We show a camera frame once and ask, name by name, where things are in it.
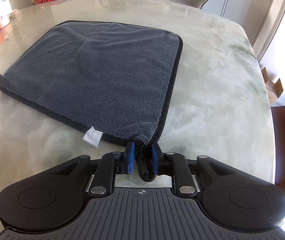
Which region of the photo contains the blue and grey microfibre towel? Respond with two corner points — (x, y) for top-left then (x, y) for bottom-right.
(3, 21), (183, 182)

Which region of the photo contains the cardboard box on floor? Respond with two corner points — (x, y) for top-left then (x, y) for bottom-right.
(261, 67), (283, 105)

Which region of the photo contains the pink round container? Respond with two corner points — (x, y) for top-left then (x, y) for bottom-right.
(0, 15), (10, 29)

